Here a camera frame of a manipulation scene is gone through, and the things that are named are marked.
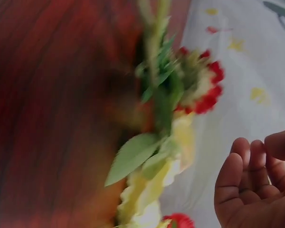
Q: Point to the green leafy artificial stem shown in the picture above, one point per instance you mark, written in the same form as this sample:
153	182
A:
130	159

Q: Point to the person's right hand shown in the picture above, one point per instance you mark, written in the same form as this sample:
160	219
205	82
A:
263	204

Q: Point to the yellow artificial flower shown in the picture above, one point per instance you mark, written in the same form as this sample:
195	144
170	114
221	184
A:
147	194

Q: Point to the red-edged white artificial carnation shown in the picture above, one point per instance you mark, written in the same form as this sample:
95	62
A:
179	219
204	95

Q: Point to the person's right thumb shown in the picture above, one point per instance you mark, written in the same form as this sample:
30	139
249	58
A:
281	146

